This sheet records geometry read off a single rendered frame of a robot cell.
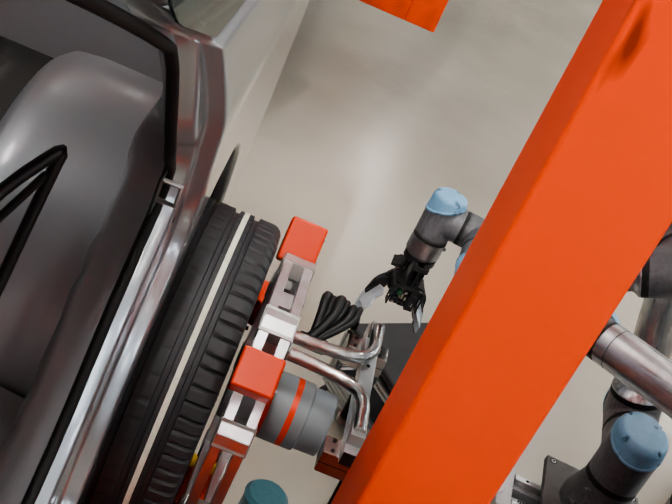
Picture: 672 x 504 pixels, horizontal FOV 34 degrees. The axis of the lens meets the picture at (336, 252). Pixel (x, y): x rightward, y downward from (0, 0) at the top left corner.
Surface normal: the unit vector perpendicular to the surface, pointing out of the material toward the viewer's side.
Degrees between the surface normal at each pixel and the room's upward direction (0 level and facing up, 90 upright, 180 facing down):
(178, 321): 40
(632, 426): 7
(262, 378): 45
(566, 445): 0
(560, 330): 90
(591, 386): 0
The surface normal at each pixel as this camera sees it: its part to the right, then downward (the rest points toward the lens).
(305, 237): 0.10, -0.05
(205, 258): 0.32, -0.62
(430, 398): -0.14, 0.48
